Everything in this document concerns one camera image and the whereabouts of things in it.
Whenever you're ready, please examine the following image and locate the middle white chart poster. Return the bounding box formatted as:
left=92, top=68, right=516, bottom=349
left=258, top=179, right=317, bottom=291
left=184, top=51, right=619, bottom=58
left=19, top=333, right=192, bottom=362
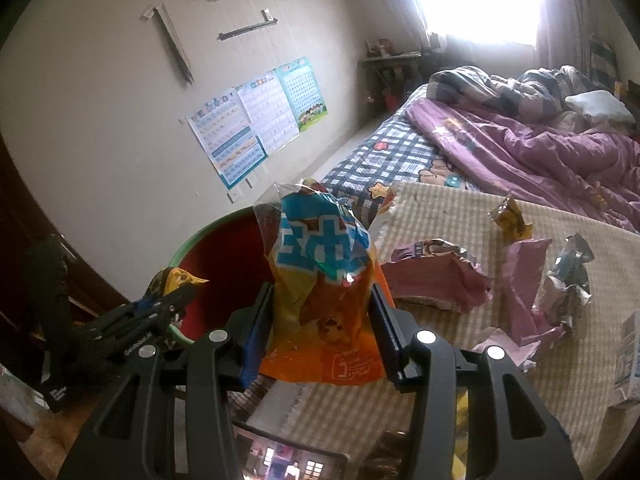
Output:
left=236, top=70, right=299, bottom=155

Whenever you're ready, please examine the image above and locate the right green chart poster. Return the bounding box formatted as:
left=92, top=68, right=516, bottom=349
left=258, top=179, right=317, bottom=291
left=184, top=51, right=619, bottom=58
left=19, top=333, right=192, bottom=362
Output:
left=276, top=58, right=328, bottom=131

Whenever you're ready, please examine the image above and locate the green red trash bin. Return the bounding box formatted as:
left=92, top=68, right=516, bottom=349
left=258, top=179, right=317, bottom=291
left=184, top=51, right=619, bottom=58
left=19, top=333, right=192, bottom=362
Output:
left=170, top=207, right=273, bottom=340

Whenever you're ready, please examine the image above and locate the crumpled silver wrapper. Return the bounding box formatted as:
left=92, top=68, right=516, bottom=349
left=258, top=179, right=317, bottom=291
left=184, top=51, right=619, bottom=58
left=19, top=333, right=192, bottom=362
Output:
left=539, top=233, right=594, bottom=337

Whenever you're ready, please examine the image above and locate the white pink paper box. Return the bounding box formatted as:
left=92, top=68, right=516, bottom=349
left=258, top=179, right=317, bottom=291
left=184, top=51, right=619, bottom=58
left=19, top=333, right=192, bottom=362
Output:
left=611, top=310, right=640, bottom=408

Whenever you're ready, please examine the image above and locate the plaid cushion by curtain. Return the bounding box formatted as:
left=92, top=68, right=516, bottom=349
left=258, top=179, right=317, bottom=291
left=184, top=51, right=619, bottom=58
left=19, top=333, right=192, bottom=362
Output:
left=589, top=34, right=617, bottom=92

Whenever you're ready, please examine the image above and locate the hanging wall bracket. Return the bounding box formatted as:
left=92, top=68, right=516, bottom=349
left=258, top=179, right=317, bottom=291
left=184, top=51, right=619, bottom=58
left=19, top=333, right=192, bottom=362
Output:
left=141, top=0, right=194, bottom=86

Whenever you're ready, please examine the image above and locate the orange blue snack bag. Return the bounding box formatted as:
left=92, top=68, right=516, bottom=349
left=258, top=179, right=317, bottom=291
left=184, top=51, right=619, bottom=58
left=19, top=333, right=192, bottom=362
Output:
left=254, top=179, right=388, bottom=386

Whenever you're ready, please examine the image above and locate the beige checkered mat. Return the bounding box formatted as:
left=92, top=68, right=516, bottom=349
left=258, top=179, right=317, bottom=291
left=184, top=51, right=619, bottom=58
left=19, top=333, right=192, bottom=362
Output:
left=247, top=182, right=639, bottom=479

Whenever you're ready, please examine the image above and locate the plaid grey blanket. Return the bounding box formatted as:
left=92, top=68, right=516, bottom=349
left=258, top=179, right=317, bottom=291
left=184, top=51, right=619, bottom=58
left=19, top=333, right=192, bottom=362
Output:
left=426, top=65, right=599, bottom=124

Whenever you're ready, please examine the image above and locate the left blue chart poster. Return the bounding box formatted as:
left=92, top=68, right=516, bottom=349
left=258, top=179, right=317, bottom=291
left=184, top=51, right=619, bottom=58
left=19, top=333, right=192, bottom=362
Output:
left=186, top=88, right=267, bottom=190

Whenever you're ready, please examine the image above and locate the purple quilt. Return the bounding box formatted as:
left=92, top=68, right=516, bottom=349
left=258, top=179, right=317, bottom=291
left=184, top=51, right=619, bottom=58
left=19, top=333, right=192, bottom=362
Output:
left=407, top=98, right=639, bottom=232

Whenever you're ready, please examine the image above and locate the yellow snack wrapper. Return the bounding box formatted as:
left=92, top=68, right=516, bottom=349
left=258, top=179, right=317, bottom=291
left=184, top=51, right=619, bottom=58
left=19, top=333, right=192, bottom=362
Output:
left=489, top=196, right=533, bottom=244

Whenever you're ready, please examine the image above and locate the cluttered side table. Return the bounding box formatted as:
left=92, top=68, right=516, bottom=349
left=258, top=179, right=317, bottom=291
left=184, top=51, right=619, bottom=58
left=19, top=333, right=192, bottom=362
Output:
left=358, top=38, right=423, bottom=116

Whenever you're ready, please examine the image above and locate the wall shelf bracket horizontal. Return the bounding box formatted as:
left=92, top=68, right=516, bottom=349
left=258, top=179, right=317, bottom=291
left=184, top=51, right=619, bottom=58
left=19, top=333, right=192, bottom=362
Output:
left=217, top=9, right=279, bottom=41

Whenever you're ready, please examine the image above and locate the smartphone screen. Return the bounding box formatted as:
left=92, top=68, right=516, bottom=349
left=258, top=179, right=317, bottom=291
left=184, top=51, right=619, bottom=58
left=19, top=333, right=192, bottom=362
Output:
left=233, top=422, right=349, bottom=480

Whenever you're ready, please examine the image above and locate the pink torn cardboard piece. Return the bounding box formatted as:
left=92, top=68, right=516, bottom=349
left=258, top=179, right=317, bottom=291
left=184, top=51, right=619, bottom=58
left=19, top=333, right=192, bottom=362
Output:
left=473, top=238, right=565, bottom=372

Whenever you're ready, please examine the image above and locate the pink curtain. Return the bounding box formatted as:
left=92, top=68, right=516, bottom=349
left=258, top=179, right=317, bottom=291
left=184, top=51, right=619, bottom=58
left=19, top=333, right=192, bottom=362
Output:
left=537, top=0, right=593, bottom=73

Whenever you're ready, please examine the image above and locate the white pillow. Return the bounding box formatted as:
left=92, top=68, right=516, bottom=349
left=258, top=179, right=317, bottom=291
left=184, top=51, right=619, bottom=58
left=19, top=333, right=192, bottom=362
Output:
left=564, top=90, right=636, bottom=126

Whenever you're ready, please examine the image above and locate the blue plaid bed sheet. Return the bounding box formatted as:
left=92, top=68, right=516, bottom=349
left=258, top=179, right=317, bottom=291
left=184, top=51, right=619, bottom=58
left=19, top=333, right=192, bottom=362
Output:
left=321, top=86, right=477, bottom=226

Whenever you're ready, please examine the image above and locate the wall socket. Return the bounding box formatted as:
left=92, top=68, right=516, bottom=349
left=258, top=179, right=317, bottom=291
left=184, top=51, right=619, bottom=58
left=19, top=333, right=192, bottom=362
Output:
left=227, top=186, right=243, bottom=204

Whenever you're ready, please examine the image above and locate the yellow black wrapper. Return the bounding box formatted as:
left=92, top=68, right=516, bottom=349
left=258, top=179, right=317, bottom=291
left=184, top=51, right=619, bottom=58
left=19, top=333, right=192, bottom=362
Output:
left=144, top=266, right=207, bottom=300

